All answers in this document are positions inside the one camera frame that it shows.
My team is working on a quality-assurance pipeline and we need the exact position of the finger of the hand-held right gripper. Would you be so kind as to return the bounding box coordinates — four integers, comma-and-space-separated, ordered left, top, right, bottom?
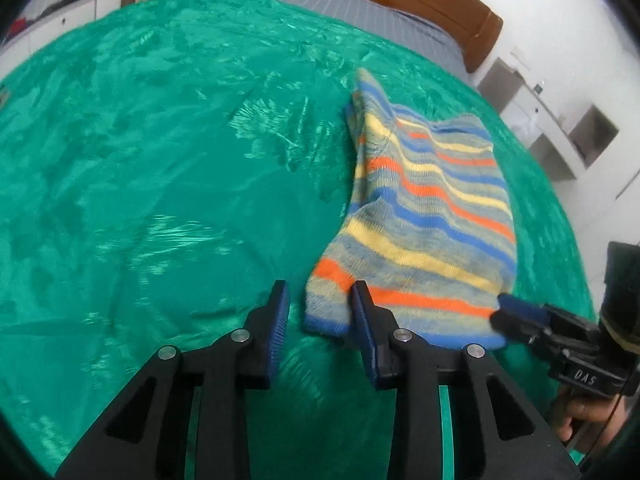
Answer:
492, 310, 576, 361
500, 294, 599, 334

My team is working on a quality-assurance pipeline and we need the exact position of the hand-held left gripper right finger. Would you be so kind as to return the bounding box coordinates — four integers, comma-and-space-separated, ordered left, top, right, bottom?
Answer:
350, 280, 583, 480

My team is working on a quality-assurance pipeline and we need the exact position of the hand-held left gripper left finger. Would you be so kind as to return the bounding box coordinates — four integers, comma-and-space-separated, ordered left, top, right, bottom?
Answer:
55, 280, 291, 480

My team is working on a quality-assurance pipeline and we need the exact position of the striped knit sweater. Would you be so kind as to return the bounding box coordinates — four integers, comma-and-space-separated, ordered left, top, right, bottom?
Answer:
303, 67, 518, 351

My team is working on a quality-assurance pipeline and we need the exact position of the person's right hand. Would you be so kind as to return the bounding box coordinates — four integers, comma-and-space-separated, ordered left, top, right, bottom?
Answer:
555, 387, 628, 448

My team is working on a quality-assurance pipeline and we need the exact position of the white bedside shelf unit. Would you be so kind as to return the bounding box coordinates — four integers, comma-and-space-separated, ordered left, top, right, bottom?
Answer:
477, 55, 621, 181

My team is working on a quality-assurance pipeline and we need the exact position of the white plastic bag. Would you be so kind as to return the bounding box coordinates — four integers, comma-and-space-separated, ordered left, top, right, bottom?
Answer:
517, 107, 543, 138

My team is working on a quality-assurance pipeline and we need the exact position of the green satin blanket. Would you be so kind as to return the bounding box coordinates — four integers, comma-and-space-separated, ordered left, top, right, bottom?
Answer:
0, 0, 598, 478

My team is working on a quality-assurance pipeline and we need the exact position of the white drawer cabinet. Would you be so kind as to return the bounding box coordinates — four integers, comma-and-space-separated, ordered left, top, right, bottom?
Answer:
0, 0, 103, 56

